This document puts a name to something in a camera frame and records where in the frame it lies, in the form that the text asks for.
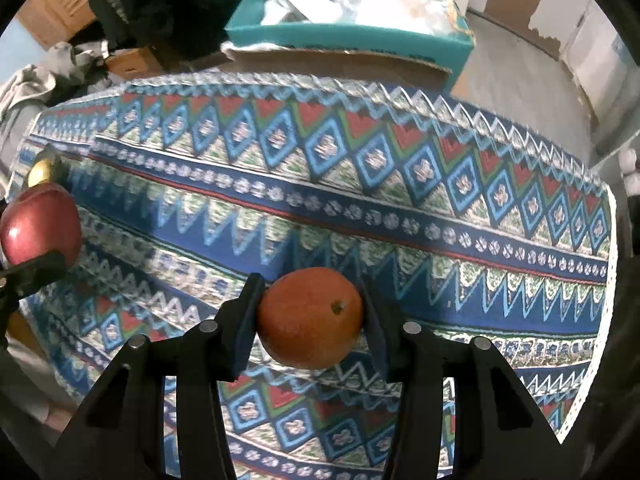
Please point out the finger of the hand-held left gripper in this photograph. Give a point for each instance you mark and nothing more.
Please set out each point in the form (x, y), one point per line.
(35, 270)

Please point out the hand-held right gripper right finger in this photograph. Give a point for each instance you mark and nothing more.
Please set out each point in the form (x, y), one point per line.
(380, 342)

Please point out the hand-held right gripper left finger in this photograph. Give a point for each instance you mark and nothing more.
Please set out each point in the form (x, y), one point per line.
(245, 332)

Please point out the large red apple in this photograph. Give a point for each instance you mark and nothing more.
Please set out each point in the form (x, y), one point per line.
(37, 222)

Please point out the dark orange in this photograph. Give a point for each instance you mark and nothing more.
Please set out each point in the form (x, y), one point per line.
(305, 320)

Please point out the glass bowl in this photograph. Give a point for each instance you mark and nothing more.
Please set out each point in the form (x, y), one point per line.
(60, 172)

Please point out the yellow apple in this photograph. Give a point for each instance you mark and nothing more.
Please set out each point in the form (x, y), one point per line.
(42, 172)

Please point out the patterned blue tablecloth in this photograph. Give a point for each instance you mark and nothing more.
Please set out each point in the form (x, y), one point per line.
(375, 185)

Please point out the grey cloth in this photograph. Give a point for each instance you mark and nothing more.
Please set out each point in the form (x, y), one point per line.
(45, 85)

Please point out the small cardboard box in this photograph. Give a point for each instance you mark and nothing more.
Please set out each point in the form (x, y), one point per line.
(132, 62)

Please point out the wooden panel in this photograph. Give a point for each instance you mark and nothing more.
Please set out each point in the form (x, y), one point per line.
(55, 5)

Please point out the dark cloth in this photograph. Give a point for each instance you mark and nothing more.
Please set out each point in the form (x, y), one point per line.
(175, 5)

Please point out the teal box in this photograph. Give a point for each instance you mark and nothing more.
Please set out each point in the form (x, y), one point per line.
(350, 42)

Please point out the clear plastic bag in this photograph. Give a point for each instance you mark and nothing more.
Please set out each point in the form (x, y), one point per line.
(415, 5)

